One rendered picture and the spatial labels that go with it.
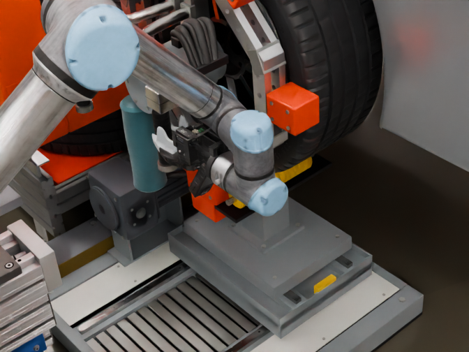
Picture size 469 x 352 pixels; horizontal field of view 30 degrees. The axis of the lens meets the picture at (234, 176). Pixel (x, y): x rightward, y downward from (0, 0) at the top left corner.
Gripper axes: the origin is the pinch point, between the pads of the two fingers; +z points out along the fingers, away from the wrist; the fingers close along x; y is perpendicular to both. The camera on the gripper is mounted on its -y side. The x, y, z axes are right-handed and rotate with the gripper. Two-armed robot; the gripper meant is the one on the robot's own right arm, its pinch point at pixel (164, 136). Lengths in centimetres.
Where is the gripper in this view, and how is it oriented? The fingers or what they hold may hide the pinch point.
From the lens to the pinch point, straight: 187.2
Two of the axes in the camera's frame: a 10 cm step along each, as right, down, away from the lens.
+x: -7.6, 4.3, -4.9
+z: -6.5, -4.2, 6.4
